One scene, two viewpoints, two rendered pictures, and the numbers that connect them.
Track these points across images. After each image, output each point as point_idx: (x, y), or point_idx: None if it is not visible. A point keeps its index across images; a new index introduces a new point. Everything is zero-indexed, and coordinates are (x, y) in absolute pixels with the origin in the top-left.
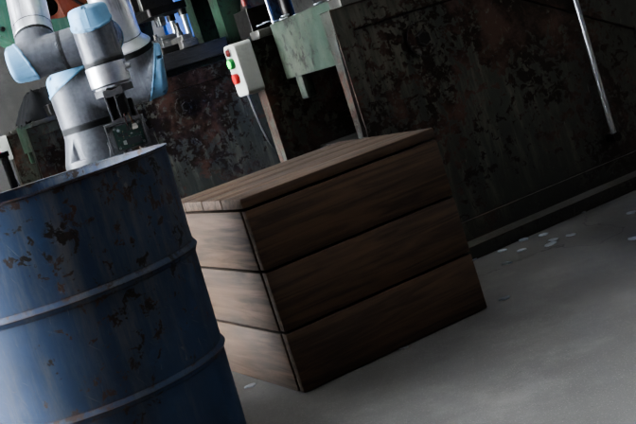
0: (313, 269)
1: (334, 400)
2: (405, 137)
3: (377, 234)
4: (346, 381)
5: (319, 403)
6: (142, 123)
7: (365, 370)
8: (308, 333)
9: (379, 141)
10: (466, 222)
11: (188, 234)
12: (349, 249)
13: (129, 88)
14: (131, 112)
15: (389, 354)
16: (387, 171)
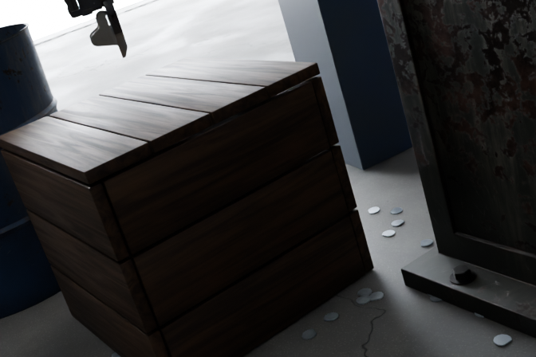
0: (47, 232)
1: (21, 347)
2: (67, 165)
3: (74, 243)
4: (65, 339)
5: (29, 338)
6: None
7: (82, 344)
8: (60, 277)
9: (126, 137)
10: (526, 256)
11: None
12: (61, 237)
13: None
14: None
15: (111, 349)
16: (63, 190)
